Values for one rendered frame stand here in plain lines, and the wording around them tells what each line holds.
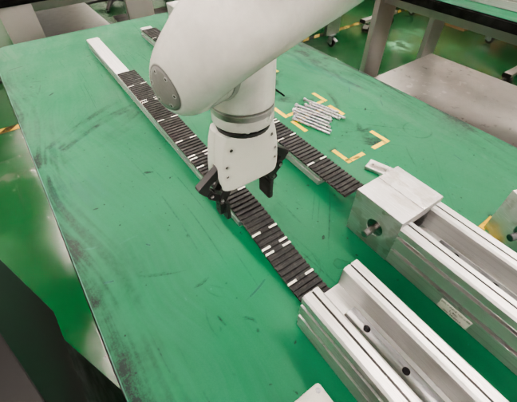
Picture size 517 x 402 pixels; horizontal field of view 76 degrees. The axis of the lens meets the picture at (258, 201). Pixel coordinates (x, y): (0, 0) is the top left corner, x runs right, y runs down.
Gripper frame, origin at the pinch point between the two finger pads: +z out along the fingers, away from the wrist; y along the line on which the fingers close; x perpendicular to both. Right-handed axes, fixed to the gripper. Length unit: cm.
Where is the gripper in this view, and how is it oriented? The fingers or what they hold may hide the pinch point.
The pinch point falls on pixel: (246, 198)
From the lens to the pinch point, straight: 55.9
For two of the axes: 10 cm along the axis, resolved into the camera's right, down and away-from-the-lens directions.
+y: -8.2, 4.2, -4.0
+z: 0.0, 6.9, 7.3
